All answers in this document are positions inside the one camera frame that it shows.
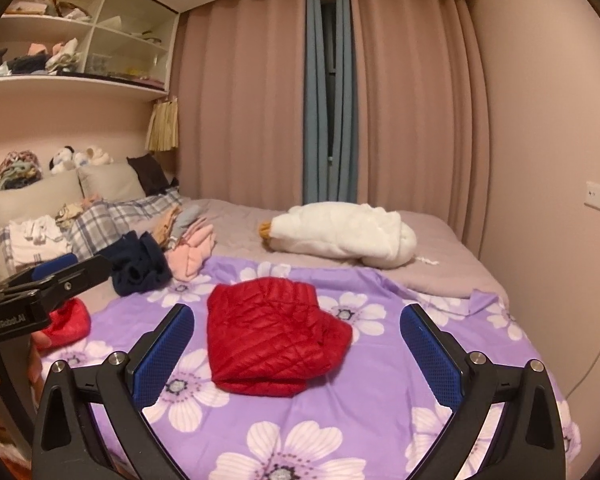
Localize white wall shelf unit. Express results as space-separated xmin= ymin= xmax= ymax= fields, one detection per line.
xmin=0 ymin=0 xmax=181 ymax=103

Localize dark brown pillow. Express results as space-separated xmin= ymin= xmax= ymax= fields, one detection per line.
xmin=126 ymin=152 xmax=178 ymax=197

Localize dark window pane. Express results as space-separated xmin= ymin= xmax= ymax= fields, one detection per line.
xmin=321 ymin=0 xmax=340 ymax=161

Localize grey plaid pillow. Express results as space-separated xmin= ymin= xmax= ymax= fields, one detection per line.
xmin=0 ymin=191 xmax=183 ymax=281

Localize bed with beige sheet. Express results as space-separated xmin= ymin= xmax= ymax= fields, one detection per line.
xmin=0 ymin=197 xmax=511 ymax=311

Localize folded red down jacket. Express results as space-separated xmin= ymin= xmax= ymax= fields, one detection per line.
xmin=35 ymin=297 xmax=92 ymax=352

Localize purple floral bed sheet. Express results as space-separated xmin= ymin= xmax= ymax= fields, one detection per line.
xmin=27 ymin=255 xmax=581 ymax=480

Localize white goose plush toy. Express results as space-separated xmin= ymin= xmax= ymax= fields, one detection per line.
xmin=258 ymin=202 xmax=418 ymax=271

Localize patterned cloth bundle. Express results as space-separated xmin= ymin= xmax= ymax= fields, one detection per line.
xmin=0 ymin=150 xmax=43 ymax=192

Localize grey-green folded garment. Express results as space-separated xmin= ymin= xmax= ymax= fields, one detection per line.
xmin=172 ymin=204 xmax=201 ymax=241

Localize navy blue garment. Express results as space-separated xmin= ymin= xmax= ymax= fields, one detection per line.
xmin=102 ymin=231 xmax=173 ymax=297

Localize cream printed garment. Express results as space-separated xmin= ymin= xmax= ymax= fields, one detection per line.
xmin=55 ymin=200 xmax=88 ymax=226

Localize white clothes pile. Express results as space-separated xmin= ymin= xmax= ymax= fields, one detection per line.
xmin=7 ymin=215 xmax=71 ymax=263

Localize white cable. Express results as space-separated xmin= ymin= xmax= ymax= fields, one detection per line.
xmin=567 ymin=260 xmax=600 ymax=398

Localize tan folded clothes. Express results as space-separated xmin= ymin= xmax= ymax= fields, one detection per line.
xmin=152 ymin=205 xmax=181 ymax=248

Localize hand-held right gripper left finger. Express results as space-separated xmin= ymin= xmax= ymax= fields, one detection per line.
xmin=30 ymin=303 xmax=196 ymax=480

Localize pink folded clothes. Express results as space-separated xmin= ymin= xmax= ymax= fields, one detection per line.
xmin=165 ymin=223 xmax=216 ymax=282

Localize pile of assorted small garments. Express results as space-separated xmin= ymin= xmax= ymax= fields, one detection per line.
xmin=0 ymin=37 xmax=83 ymax=77

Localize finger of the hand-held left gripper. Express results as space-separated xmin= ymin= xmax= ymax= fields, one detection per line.
xmin=35 ymin=254 xmax=115 ymax=311
xmin=0 ymin=253 xmax=79 ymax=286

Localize beige headboard cushion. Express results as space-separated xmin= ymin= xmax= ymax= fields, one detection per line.
xmin=77 ymin=162 xmax=146 ymax=201
xmin=0 ymin=170 xmax=83 ymax=241

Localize white and black plush dog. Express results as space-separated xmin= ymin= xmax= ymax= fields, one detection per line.
xmin=49 ymin=146 xmax=78 ymax=175

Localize red down jacket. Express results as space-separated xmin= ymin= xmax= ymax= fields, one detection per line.
xmin=35 ymin=297 xmax=92 ymax=352
xmin=206 ymin=276 xmax=355 ymax=398

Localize person's left hand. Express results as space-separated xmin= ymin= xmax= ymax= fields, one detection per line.
xmin=0 ymin=330 xmax=52 ymax=456

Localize pale folded clothes stack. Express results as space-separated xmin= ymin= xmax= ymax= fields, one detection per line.
xmin=5 ymin=0 xmax=93 ymax=23

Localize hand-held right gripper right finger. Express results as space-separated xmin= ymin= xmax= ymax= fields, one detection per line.
xmin=400 ymin=303 xmax=566 ymax=480

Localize pink curtain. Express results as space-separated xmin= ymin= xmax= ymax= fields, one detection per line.
xmin=350 ymin=0 xmax=491 ymax=261
xmin=172 ymin=0 xmax=308 ymax=206

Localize blue curtain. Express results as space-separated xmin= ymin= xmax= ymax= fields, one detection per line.
xmin=302 ymin=0 xmax=331 ymax=206
xmin=330 ymin=0 xmax=358 ymax=206

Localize pleated beige hanging shade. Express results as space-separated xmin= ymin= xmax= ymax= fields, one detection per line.
xmin=144 ymin=96 xmax=180 ymax=152

